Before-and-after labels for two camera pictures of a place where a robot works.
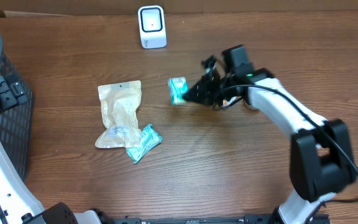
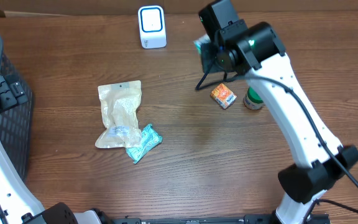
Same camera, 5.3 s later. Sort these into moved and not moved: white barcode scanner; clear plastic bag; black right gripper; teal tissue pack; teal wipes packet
Moved: black right gripper; teal tissue pack
Not moved: teal wipes packet; clear plastic bag; white barcode scanner
